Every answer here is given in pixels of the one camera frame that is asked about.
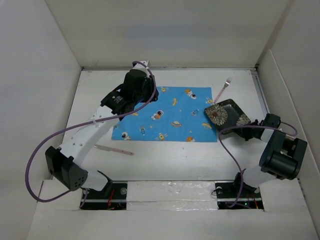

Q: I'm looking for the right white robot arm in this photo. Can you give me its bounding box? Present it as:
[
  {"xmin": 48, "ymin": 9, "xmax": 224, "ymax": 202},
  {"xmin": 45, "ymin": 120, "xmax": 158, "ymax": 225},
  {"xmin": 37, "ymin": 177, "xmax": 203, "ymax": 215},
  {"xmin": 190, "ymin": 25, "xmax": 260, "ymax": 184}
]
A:
[{"xmin": 231, "ymin": 113, "xmax": 308, "ymax": 197}]

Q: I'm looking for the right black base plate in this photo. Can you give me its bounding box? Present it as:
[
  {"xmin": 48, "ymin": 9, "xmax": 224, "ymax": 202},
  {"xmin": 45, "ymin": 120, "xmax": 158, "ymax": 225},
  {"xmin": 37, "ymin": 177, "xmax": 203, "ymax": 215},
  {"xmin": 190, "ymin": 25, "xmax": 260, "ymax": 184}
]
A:
[{"xmin": 211, "ymin": 180, "xmax": 264, "ymax": 210}]

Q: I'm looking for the pink-handled fork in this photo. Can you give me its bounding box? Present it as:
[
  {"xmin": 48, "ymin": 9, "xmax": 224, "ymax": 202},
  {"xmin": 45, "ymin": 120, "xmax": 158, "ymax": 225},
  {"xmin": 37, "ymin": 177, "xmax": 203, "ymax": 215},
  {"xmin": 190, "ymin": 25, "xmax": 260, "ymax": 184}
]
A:
[{"xmin": 213, "ymin": 77, "xmax": 232, "ymax": 104}]

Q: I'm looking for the pink-handled knife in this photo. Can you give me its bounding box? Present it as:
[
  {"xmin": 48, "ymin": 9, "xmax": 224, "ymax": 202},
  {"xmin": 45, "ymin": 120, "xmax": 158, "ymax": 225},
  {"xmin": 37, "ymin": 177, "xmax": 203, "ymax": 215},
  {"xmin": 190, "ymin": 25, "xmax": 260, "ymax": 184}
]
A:
[{"xmin": 94, "ymin": 144, "xmax": 134, "ymax": 156}]

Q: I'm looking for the blue space-print placemat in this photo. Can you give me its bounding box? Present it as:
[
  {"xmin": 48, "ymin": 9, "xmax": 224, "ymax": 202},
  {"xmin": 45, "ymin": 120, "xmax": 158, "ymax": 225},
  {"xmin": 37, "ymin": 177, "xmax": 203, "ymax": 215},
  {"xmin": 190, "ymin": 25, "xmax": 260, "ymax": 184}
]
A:
[{"xmin": 111, "ymin": 86, "xmax": 217, "ymax": 143}]

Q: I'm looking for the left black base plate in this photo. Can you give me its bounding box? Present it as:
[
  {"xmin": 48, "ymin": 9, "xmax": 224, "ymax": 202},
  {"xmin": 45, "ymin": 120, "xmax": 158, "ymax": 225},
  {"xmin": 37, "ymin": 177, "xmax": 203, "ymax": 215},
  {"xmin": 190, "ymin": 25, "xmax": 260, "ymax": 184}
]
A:
[{"xmin": 79, "ymin": 181, "xmax": 128, "ymax": 211}]

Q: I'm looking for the black floral square plate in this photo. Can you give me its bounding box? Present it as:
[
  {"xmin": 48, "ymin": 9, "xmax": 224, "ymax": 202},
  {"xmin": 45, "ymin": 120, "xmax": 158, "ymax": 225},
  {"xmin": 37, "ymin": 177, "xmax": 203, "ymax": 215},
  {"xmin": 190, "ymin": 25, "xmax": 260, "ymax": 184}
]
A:
[{"xmin": 204, "ymin": 99, "xmax": 251, "ymax": 132}]

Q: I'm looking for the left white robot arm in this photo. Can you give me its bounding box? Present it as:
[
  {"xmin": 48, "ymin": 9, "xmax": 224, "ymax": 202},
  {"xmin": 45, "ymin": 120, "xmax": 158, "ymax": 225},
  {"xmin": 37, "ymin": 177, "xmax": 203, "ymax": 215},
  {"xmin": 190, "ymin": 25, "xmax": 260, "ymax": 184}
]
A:
[{"xmin": 45, "ymin": 60, "xmax": 159, "ymax": 199}]

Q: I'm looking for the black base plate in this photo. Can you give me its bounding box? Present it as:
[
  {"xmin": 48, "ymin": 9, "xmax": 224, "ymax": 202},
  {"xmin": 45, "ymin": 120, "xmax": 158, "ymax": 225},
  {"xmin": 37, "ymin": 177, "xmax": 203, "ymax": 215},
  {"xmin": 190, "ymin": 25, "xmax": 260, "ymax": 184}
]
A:
[
  {"xmin": 211, "ymin": 180, "xmax": 264, "ymax": 210},
  {"xmin": 79, "ymin": 181, "xmax": 128, "ymax": 211}
]

